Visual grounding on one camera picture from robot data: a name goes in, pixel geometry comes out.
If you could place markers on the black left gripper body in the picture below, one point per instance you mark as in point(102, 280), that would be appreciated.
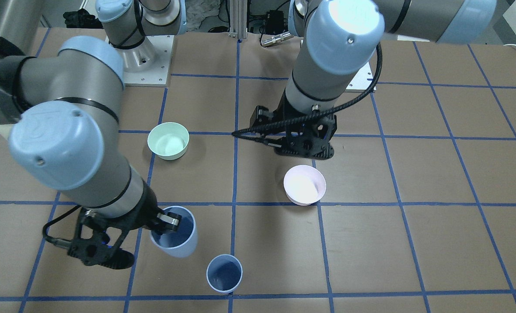
point(259, 118)

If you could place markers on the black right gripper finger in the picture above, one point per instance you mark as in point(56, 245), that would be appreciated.
point(167, 222)

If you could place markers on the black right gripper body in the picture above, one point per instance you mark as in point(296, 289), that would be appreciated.
point(144, 210)

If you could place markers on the light blue plastic cup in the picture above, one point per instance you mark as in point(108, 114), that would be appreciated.
point(181, 243)

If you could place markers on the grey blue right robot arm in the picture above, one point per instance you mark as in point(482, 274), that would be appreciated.
point(64, 113)

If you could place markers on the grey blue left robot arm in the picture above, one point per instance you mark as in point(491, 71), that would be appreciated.
point(340, 61)

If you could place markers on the pink plastic bowl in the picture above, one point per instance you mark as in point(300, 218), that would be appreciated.
point(304, 185)

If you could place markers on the mint green plastic bowl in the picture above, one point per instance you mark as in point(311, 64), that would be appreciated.
point(169, 141)

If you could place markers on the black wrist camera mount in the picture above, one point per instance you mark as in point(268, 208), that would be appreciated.
point(97, 240)
point(307, 140)

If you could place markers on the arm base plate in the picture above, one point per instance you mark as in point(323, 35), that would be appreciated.
point(362, 79)
point(147, 60)

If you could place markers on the aluminium frame post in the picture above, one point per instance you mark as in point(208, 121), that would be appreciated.
point(238, 19)

